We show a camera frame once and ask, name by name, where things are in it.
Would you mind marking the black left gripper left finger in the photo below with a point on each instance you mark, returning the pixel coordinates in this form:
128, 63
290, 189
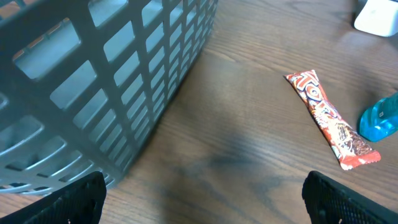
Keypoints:
79, 202

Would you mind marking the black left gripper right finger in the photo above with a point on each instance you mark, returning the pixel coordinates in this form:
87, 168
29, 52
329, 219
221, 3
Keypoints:
328, 201

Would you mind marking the red chocolate bar wrapper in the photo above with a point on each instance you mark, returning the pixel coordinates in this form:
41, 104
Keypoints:
350, 149

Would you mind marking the teal mouthwash bottle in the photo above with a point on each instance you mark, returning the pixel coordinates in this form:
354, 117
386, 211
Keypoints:
380, 120

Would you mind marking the grey plastic mesh basket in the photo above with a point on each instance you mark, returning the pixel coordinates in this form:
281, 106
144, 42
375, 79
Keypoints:
83, 83

